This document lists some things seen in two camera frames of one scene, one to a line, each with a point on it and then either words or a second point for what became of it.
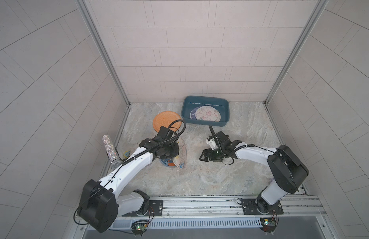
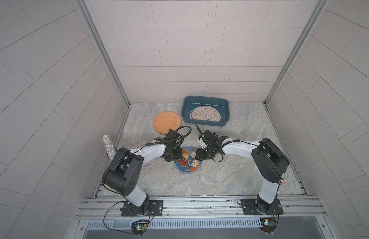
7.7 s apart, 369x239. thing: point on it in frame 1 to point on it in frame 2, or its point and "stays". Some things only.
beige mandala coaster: [180, 161] to [205, 113]
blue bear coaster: [168, 162] to [188, 164]
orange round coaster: [164, 118] stays
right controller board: [269, 224] stays
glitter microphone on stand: [116, 163] stays
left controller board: [139, 227] stays
